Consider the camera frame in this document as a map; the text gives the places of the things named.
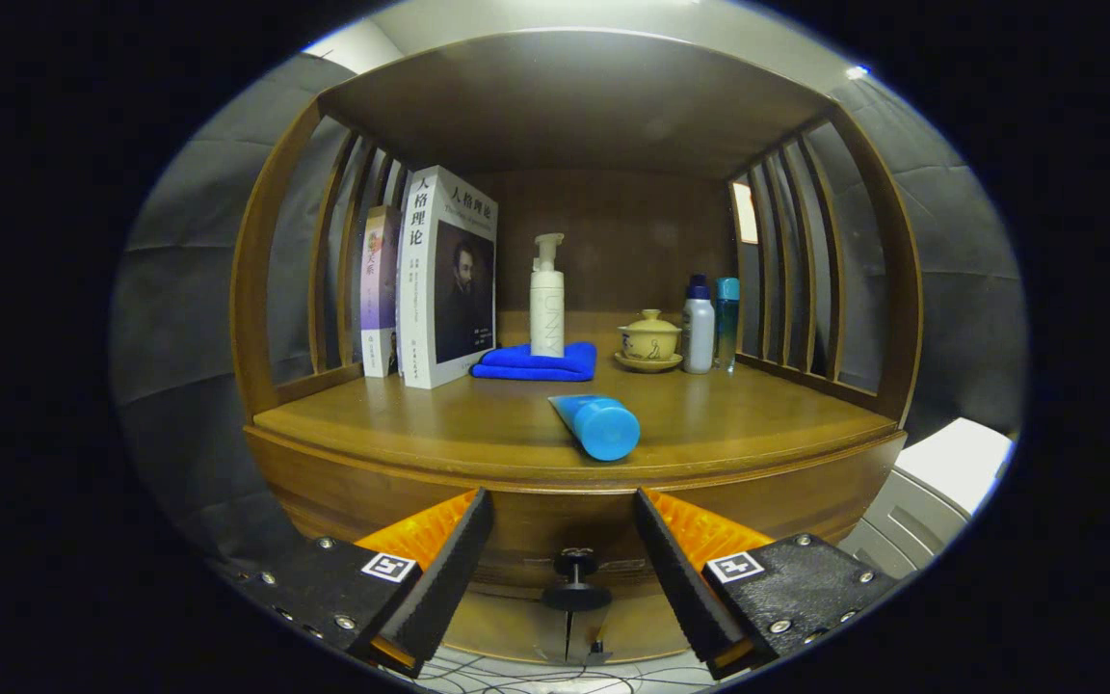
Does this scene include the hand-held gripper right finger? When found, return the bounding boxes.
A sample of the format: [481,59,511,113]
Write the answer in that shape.
[634,485,900,681]

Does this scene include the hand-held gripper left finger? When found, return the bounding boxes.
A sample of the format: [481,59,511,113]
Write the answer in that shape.
[218,487,495,679]

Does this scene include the black drawer knob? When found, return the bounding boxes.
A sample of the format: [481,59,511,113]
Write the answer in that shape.
[542,547,614,612]

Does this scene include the wooden drawer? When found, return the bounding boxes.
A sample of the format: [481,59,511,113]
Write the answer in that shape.
[285,482,869,594]

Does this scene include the blue squeeze tube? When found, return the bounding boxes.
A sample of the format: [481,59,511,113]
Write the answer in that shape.
[547,393,642,463]

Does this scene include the wooden cabinet door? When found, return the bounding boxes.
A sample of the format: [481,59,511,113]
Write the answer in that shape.
[569,588,691,666]
[444,588,570,664]

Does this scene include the wooden countertop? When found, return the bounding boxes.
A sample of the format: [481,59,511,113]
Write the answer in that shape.
[247,310,906,488]

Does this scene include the wooden cabinet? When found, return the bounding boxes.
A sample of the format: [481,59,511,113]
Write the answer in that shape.
[230,29,924,666]

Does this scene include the blue folded cloth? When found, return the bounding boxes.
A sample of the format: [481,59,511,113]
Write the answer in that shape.
[470,341,598,383]

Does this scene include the yellow lidded teacup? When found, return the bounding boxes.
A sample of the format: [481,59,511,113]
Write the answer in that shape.
[614,308,684,374]

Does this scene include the white bottle with blue cap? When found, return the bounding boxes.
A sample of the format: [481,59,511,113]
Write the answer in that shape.
[680,274,716,375]

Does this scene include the teal bottle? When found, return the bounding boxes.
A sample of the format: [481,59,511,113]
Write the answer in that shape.
[715,277,741,374]

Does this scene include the white pump bottle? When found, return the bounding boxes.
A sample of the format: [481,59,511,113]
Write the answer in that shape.
[529,232,567,359]

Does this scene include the white portrait book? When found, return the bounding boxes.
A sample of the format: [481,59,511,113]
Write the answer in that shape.
[395,165,500,390]

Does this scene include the purple book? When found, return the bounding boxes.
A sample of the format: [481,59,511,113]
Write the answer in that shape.
[359,204,404,379]

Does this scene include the white grey machine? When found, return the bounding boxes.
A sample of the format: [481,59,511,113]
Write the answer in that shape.
[839,416,1014,579]

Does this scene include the black floor cables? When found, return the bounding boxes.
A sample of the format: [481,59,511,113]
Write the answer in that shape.
[420,646,710,694]

